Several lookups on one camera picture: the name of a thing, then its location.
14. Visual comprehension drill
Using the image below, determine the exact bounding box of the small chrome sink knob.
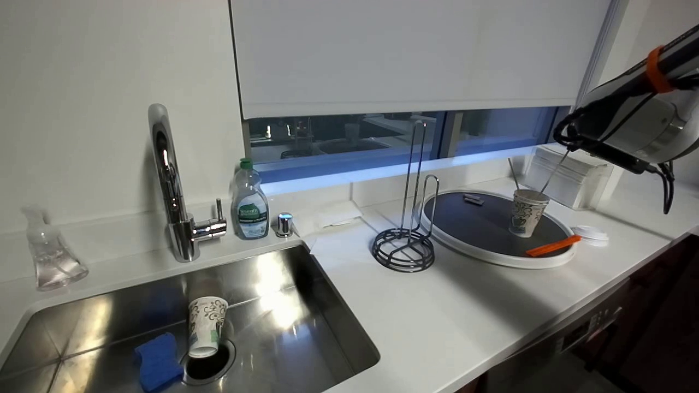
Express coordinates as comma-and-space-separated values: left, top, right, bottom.
273, 212, 294, 238

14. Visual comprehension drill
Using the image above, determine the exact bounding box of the patterned paper cup on tray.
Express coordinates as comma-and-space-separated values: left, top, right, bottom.
508, 190, 549, 238

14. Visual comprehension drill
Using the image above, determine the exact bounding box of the clear glass carafe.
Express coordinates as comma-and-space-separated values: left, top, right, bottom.
24, 208, 90, 291

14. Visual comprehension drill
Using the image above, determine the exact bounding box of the black cable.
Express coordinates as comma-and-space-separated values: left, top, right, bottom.
658, 160, 677, 217

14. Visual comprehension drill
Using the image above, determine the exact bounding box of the stainless steel sink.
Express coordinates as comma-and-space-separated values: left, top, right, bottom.
0, 245, 380, 393

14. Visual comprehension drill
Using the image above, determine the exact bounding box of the orange handled utensil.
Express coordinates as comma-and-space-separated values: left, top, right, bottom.
525, 234, 580, 258

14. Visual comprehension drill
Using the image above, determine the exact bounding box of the white ribbed box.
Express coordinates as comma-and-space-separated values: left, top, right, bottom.
525, 147, 606, 210

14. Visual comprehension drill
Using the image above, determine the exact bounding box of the white roller blind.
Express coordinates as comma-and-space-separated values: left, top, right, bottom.
232, 0, 610, 118

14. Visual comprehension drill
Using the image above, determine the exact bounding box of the paper cup in sink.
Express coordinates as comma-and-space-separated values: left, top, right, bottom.
188, 298, 227, 358

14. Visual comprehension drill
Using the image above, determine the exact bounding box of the chrome kitchen faucet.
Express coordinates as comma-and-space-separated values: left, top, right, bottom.
149, 103, 227, 262

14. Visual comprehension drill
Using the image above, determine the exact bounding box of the green dish soap bottle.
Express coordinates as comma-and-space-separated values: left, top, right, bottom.
232, 158, 268, 241

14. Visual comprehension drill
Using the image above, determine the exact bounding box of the black wire paper towel holder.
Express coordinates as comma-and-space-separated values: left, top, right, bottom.
368, 120, 442, 273

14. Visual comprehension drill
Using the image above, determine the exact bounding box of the clear drinking straw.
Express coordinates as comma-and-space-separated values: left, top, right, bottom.
540, 149, 569, 194

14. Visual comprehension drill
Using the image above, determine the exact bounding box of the blue sponge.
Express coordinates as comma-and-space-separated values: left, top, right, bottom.
135, 332, 184, 393

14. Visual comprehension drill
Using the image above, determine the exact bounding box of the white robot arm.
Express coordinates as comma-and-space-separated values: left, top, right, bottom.
553, 26, 699, 172

